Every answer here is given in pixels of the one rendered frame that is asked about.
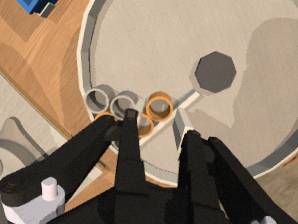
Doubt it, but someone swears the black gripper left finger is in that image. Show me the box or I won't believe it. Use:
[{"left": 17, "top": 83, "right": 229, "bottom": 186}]
[{"left": 0, "top": 98, "right": 153, "bottom": 224}]

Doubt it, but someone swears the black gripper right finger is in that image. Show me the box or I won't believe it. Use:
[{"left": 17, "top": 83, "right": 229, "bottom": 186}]
[{"left": 172, "top": 107, "right": 298, "bottom": 224}]

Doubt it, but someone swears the blue square tray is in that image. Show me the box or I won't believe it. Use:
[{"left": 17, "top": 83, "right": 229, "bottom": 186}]
[{"left": 16, "top": 0, "right": 58, "bottom": 18}]

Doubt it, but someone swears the grey metal bushing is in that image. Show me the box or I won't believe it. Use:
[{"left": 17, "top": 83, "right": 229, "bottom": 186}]
[
  {"left": 84, "top": 84, "right": 115, "bottom": 114},
  {"left": 112, "top": 141, "right": 119, "bottom": 150},
  {"left": 110, "top": 90, "right": 139, "bottom": 120}
]

